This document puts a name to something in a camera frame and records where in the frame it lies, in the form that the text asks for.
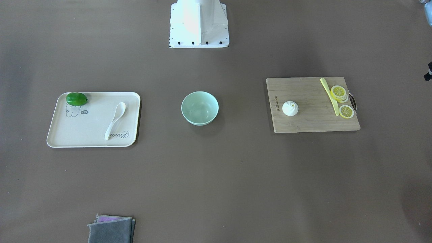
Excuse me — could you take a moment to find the mint green bowl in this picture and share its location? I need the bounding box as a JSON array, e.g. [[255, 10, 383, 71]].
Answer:
[[181, 91, 219, 126]]

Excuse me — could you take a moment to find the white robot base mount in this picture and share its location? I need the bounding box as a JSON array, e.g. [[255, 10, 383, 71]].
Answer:
[[169, 0, 230, 48]]

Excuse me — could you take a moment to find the yellow plastic knife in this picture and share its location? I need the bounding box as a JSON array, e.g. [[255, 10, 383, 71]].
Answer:
[[320, 78, 339, 116]]

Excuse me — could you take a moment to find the single lemon slice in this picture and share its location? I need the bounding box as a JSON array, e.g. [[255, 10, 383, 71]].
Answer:
[[339, 105, 355, 119]]

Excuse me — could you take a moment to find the folded grey cloth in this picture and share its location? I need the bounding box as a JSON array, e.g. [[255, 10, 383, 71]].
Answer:
[[87, 214, 136, 243]]

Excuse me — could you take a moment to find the cream rabbit print tray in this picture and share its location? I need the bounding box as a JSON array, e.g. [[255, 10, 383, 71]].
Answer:
[[46, 92, 141, 148]]

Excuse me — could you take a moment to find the bamboo cutting board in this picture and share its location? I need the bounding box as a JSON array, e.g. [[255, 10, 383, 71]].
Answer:
[[266, 77, 360, 133]]

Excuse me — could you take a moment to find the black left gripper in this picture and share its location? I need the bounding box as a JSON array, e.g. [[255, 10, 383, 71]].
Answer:
[[423, 62, 432, 82]]

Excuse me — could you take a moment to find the top lemon slice of stack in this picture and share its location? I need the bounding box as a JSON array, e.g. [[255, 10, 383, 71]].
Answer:
[[330, 85, 347, 101]]

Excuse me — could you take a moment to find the white steamed bun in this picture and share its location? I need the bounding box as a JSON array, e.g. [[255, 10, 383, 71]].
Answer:
[[282, 101, 298, 116]]

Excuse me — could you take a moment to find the white plastic spoon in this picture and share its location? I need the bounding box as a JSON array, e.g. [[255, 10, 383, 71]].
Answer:
[[104, 102, 126, 140]]

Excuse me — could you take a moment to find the green toy pepper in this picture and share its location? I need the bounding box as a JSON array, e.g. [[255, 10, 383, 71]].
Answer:
[[66, 92, 88, 106]]

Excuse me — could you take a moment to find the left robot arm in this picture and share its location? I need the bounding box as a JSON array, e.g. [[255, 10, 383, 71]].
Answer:
[[419, 0, 432, 81]]

